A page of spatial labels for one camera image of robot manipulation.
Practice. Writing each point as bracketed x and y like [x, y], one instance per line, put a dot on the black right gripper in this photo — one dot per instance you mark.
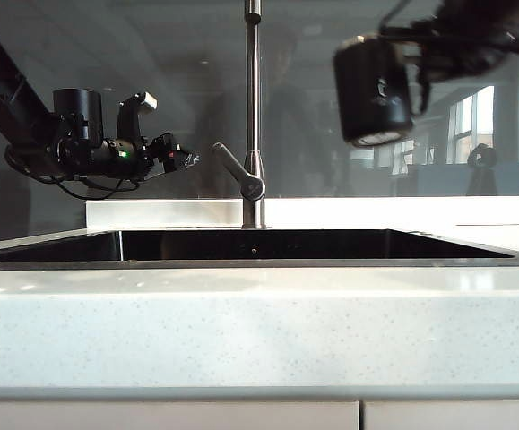
[461, 49]

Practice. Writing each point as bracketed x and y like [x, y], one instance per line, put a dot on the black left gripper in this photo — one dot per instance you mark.
[165, 152]

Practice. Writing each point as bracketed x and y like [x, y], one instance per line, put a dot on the brushed steel faucet lever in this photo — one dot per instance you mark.
[236, 170]

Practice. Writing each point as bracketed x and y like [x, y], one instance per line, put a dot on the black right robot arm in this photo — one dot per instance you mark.
[492, 11]

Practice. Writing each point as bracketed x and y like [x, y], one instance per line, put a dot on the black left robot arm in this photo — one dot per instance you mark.
[12, 103]

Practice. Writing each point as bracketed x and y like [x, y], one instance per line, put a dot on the brushed steel faucet pipe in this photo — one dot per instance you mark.
[253, 112]

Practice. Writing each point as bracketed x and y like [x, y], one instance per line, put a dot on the black sink basin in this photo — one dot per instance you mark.
[259, 244]

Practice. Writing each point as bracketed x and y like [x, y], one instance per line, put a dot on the beige cabinet front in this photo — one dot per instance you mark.
[165, 416]
[454, 416]

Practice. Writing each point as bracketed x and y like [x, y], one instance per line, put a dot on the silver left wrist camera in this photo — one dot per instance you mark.
[151, 100]

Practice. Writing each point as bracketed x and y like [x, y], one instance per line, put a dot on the black left camera mount bracket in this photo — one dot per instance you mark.
[129, 121]

